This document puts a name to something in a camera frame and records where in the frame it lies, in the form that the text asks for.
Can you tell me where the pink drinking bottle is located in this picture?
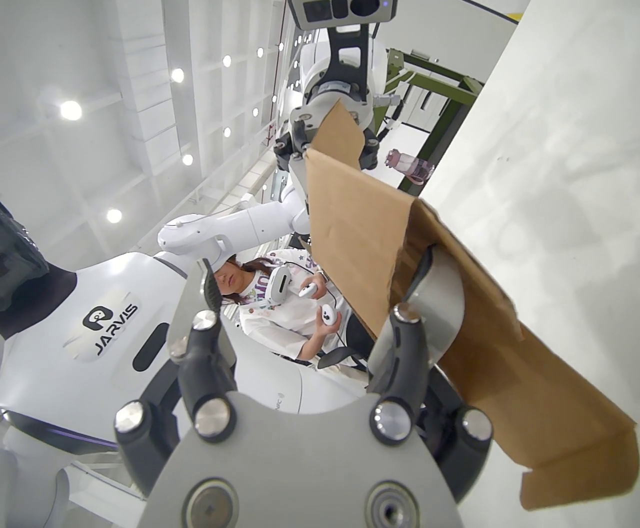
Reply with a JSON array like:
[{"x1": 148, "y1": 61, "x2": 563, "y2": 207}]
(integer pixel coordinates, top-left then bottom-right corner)
[{"x1": 383, "y1": 148, "x2": 436, "y2": 184}]

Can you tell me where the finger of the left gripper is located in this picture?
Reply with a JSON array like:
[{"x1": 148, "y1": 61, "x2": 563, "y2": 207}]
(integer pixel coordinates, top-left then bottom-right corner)
[
  {"x1": 358, "y1": 127, "x2": 382, "y2": 172},
  {"x1": 273, "y1": 119, "x2": 314, "y2": 213}
]

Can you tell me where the person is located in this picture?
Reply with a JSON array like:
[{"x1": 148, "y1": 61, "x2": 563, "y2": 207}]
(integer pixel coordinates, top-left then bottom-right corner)
[{"x1": 214, "y1": 249, "x2": 354, "y2": 365}]

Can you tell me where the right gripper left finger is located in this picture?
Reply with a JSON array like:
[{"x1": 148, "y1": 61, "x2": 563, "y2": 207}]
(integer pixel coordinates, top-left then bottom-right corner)
[{"x1": 114, "y1": 257, "x2": 239, "y2": 502}]

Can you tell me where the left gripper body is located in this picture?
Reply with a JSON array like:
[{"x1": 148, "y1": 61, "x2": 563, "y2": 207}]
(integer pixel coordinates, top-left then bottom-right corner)
[{"x1": 289, "y1": 80, "x2": 374, "y2": 151}]

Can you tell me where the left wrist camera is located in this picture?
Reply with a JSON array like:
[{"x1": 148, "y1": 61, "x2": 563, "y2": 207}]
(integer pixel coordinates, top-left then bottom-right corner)
[{"x1": 287, "y1": 0, "x2": 400, "y2": 105}]

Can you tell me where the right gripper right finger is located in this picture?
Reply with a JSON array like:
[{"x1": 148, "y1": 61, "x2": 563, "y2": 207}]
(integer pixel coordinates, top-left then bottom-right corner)
[{"x1": 366, "y1": 244, "x2": 496, "y2": 507}]

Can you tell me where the green metal rack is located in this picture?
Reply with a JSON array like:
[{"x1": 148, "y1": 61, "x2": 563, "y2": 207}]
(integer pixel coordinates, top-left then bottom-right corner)
[{"x1": 387, "y1": 47, "x2": 486, "y2": 199}]

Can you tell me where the robot body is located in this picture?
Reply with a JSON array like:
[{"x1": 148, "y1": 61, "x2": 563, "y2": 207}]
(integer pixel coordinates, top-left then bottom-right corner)
[{"x1": 0, "y1": 200, "x2": 375, "y2": 528}]

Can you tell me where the small brown carton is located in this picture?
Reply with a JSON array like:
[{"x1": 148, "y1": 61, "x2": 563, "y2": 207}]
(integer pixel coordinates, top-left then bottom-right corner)
[{"x1": 302, "y1": 97, "x2": 639, "y2": 512}]

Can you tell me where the black office chair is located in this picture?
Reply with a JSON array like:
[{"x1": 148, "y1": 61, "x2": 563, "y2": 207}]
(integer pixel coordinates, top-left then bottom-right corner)
[{"x1": 314, "y1": 314, "x2": 375, "y2": 375}]

